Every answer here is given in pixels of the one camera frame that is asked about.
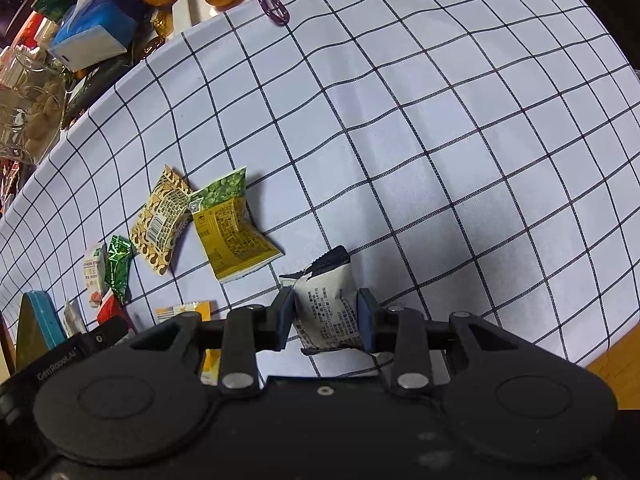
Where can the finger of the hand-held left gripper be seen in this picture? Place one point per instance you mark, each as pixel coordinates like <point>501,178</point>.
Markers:
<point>112,330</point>

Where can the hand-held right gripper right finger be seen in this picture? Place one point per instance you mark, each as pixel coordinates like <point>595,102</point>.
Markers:
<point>367,322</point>

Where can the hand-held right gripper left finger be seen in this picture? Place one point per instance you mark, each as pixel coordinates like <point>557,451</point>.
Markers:
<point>284,317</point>

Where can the red white snack packet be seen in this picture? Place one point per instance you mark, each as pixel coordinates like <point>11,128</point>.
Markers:
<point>110,310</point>

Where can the plain white snack packet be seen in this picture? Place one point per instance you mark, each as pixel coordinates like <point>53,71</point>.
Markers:
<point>74,317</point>

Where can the white snack packet black ends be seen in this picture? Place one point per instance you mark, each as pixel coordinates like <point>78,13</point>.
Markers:
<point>325,310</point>

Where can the small white green-striped packet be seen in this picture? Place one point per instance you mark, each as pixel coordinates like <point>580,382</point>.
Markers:
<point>94,275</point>

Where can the green foil candy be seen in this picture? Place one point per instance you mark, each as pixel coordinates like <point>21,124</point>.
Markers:
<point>119,265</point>

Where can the gold tin tray blue rim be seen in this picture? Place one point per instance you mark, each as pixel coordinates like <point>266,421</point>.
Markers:
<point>42,320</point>

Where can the orange yellow snack packet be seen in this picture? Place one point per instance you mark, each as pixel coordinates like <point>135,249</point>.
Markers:
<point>192,310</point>

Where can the green yellow snack packet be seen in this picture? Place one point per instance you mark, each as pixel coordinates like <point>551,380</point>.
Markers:
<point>230,235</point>

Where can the brown patterned nut packet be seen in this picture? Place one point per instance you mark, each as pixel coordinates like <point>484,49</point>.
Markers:
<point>157,220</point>

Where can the checkered white tablecloth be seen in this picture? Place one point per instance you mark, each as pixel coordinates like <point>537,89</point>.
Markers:
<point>400,160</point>

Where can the clear glass jar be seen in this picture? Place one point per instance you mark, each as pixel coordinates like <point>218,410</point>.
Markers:
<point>30,110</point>

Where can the black flat box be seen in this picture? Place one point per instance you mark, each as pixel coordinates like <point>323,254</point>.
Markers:
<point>95,85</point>

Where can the gold wrapped candy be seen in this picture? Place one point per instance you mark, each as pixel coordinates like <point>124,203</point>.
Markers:
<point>147,45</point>
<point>161,22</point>

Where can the blue white tissue pack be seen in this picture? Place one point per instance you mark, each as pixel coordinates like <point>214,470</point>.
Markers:
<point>95,30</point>

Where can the red package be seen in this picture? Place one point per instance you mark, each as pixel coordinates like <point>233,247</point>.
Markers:
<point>25,30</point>

